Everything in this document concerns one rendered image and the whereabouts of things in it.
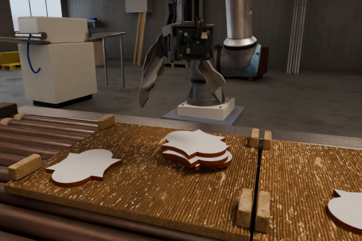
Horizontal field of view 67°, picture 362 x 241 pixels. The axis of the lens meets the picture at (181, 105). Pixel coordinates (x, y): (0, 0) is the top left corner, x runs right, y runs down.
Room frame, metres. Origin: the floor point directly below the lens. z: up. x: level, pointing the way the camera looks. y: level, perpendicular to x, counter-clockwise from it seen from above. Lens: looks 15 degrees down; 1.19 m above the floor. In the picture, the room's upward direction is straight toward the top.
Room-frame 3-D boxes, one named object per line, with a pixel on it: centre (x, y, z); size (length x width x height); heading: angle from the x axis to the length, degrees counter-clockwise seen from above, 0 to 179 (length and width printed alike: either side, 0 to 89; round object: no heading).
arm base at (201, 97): (1.08, -0.10, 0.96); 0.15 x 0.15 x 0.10
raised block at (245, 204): (0.34, -0.09, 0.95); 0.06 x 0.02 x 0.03; 163
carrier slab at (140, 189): (0.52, 0.06, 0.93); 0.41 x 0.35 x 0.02; 73
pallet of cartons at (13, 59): (9.28, 5.32, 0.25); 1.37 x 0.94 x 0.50; 157
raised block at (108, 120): (0.71, 0.20, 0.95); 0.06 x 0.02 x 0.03; 163
